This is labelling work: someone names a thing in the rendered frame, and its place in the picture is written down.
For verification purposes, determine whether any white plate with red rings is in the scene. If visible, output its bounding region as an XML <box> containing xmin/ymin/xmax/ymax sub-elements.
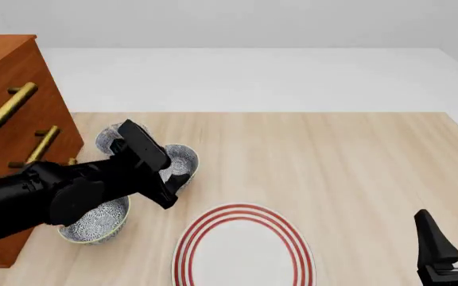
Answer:
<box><xmin>171</xmin><ymin>203</ymin><xmax>317</xmax><ymax>286</ymax></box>

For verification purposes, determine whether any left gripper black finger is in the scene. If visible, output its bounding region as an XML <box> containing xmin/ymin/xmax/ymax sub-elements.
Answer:
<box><xmin>165</xmin><ymin>173</ymin><xmax>192</xmax><ymax>195</ymax></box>

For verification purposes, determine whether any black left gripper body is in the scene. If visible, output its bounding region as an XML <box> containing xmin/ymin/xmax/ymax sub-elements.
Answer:
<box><xmin>110</xmin><ymin>138</ymin><xmax>180</xmax><ymax>211</ymax></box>

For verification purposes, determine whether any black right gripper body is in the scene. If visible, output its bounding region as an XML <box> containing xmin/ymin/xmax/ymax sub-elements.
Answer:
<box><xmin>417</xmin><ymin>259</ymin><xmax>458</xmax><ymax>286</ymax></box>

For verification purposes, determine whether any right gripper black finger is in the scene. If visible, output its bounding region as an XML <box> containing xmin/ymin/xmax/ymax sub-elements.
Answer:
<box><xmin>413</xmin><ymin>209</ymin><xmax>458</xmax><ymax>269</ymax></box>

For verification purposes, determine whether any wooden cabinet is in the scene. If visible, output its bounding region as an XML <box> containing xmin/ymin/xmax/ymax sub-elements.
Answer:
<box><xmin>0</xmin><ymin>34</ymin><xmax>85</xmax><ymax>269</ymax></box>

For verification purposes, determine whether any blue patterned bowl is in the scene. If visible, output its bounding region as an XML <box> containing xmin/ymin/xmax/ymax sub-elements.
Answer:
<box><xmin>95</xmin><ymin>122</ymin><xmax>151</xmax><ymax>157</ymax></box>
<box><xmin>155</xmin><ymin>143</ymin><xmax>200</xmax><ymax>195</ymax></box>
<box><xmin>56</xmin><ymin>195</ymin><xmax>131</xmax><ymax>246</ymax></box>

